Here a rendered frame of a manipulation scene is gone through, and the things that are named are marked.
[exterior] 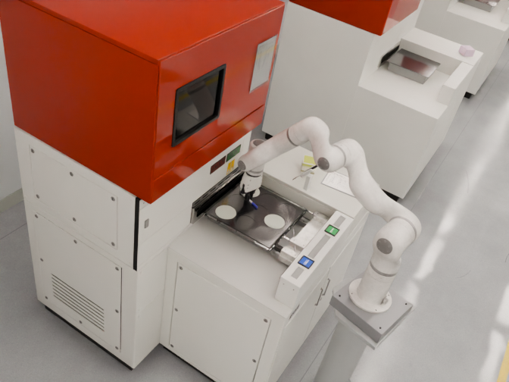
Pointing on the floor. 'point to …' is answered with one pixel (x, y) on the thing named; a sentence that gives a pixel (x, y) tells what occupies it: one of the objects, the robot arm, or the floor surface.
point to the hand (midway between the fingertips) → (248, 196)
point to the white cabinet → (240, 320)
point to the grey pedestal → (346, 347)
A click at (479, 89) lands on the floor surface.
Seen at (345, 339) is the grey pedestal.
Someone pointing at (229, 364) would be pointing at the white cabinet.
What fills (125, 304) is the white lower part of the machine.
